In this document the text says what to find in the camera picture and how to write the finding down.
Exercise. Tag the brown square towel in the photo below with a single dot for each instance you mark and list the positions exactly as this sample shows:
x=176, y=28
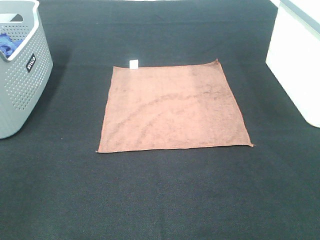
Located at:
x=171, y=107

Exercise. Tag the grey perforated laundry basket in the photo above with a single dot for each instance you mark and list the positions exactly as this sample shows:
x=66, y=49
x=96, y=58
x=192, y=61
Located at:
x=24, y=75

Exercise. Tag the white plastic bin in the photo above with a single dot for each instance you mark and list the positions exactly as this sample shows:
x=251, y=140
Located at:
x=293, y=55

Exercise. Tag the blue cloth in basket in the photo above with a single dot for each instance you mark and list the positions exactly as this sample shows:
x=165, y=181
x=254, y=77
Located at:
x=7, y=45

